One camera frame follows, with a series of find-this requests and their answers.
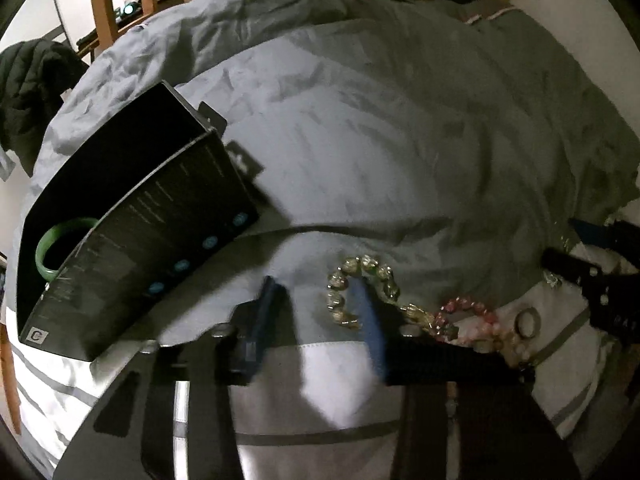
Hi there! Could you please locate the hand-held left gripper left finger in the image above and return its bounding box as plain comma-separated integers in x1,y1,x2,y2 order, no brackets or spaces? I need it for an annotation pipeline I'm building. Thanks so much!
54,275,289,480

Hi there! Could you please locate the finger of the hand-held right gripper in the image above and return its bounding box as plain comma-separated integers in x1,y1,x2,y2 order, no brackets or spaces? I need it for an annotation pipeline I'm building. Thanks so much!
569,217,640,262
542,247,608,286

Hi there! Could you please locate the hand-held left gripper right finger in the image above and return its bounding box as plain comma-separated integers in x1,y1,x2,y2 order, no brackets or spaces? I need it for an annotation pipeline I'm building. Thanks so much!
348,284,582,480

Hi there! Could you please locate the yellow-green beaded bracelet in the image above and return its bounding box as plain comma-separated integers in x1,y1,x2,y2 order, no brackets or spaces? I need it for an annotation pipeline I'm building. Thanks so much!
325,254,402,331

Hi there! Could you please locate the black cardboard box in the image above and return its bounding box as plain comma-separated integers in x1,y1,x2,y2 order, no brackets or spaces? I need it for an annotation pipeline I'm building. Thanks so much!
17,81,264,362

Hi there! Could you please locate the white striped bed sheet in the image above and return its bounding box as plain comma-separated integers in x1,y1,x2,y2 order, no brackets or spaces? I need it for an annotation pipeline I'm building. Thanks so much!
0,227,640,480

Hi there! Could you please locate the grey duvet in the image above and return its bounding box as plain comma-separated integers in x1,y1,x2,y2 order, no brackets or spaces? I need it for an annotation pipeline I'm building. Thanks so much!
27,0,640,321

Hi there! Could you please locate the green jade bangle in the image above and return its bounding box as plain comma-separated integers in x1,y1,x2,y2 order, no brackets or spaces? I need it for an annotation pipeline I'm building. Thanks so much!
36,217,102,284

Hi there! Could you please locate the dark quilted jacket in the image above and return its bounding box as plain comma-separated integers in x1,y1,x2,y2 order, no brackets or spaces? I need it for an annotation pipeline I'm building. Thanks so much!
0,39,87,177

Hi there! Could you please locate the gold beaded bracelet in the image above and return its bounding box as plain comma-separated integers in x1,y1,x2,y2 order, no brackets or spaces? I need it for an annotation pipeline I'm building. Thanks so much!
399,303,458,342

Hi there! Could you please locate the silver ring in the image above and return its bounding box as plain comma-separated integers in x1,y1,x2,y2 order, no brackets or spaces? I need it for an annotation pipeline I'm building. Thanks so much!
516,309,544,342

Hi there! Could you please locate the pink beaded bracelet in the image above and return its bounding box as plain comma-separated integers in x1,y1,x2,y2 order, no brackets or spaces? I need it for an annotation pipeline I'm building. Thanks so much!
434,296,502,346

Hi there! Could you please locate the peach beaded bracelet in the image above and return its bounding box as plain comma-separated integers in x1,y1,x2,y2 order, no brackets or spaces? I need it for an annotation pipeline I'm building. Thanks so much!
462,324,537,368

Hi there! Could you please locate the wooden bed frame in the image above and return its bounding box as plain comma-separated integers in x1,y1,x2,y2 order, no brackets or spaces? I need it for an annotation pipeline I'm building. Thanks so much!
87,0,517,58

